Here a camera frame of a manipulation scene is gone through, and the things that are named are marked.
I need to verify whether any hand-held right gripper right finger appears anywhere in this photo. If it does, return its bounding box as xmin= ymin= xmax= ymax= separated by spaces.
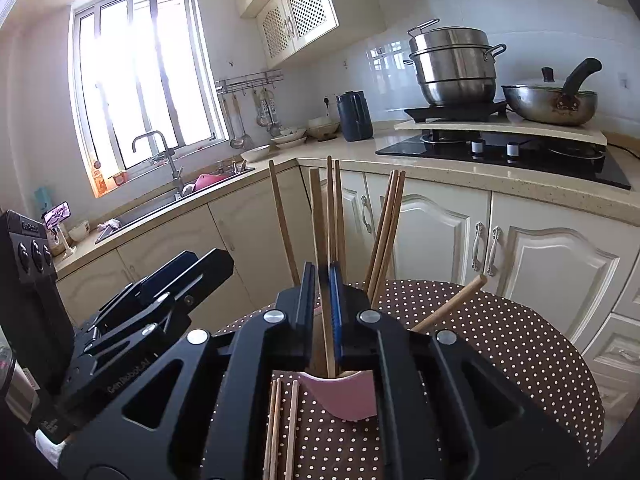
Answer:
xmin=327 ymin=261 xmax=588 ymax=480

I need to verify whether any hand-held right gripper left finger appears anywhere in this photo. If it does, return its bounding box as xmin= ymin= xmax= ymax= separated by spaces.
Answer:
xmin=60 ymin=260 xmax=318 ymax=480

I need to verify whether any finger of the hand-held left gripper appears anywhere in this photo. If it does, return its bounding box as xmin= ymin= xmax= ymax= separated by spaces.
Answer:
xmin=37 ymin=292 xmax=193 ymax=447
xmin=92 ymin=247 xmax=236 ymax=331

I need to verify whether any pink cylindrical cup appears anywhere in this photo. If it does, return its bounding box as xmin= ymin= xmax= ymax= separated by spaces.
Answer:
xmin=301 ymin=367 xmax=377 ymax=423

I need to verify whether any wooden chopstick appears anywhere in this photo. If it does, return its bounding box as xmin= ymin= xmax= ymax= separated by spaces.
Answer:
xmin=367 ymin=169 xmax=402 ymax=301
xmin=362 ymin=170 xmax=397 ymax=291
xmin=372 ymin=171 xmax=407 ymax=307
xmin=411 ymin=274 xmax=488 ymax=335
xmin=334 ymin=160 xmax=348 ymax=268

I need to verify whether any pile of chopsticks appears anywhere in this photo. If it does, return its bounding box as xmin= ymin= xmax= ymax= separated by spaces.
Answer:
xmin=262 ymin=377 xmax=301 ymax=480

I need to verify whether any phone stand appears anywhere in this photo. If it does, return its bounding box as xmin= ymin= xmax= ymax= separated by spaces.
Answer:
xmin=50 ymin=222 xmax=76 ymax=256

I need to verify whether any steel kitchen sink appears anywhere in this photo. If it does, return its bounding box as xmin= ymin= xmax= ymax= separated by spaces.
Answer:
xmin=95 ymin=162 xmax=256 ymax=245

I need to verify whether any smartphone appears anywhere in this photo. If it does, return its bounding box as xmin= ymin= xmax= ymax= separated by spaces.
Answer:
xmin=42 ymin=201 xmax=72 ymax=226

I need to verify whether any metal kitchen faucet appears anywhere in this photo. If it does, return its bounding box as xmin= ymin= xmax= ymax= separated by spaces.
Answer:
xmin=131 ymin=130 xmax=185 ymax=196

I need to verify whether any hanging metal ladle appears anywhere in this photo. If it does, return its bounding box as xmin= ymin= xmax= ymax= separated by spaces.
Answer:
xmin=222 ymin=95 xmax=251 ymax=150

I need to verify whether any beige kitchen countertop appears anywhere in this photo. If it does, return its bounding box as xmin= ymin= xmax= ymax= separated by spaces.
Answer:
xmin=52 ymin=120 xmax=640 ymax=281

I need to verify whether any brown polka-dot tablecloth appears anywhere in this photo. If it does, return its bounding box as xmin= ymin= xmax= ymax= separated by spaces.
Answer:
xmin=202 ymin=280 xmax=606 ymax=480

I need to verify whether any stack of white plates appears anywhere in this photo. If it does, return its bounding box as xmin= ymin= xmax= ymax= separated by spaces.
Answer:
xmin=272 ymin=127 xmax=308 ymax=148

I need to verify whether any stack of cream bowls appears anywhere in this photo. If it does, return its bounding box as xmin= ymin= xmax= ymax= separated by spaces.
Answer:
xmin=306 ymin=116 xmax=342 ymax=140

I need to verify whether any hanging metal skimmer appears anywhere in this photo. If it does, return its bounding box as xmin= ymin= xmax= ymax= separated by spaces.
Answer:
xmin=255 ymin=89 xmax=281 ymax=137

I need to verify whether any kitchen window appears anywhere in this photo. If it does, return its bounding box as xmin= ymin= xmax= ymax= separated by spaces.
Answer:
xmin=70 ymin=0 xmax=231 ymax=198

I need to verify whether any dark blue kettle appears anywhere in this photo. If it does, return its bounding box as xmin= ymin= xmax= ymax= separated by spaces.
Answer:
xmin=336 ymin=91 xmax=374 ymax=142

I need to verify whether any black induction cooker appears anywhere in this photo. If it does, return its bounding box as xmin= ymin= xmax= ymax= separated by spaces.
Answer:
xmin=402 ymin=99 xmax=510 ymax=123

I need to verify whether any black gas stove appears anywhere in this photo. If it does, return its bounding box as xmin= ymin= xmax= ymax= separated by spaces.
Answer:
xmin=375 ymin=130 xmax=632 ymax=191

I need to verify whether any stainless steel steamer pot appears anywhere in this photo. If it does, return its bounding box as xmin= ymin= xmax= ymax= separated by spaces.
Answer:
xmin=402 ymin=19 xmax=507 ymax=107

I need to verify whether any cream upper kitchen cabinet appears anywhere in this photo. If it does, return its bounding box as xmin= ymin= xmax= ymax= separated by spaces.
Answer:
xmin=230 ymin=0 xmax=386 ymax=68

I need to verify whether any metal utensil rail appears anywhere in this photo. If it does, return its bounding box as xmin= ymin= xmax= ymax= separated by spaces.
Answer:
xmin=215 ymin=70 xmax=284 ymax=96

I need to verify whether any steel wok with black handle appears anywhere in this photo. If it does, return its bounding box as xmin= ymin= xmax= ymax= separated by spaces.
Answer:
xmin=501 ymin=57 xmax=603 ymax=127

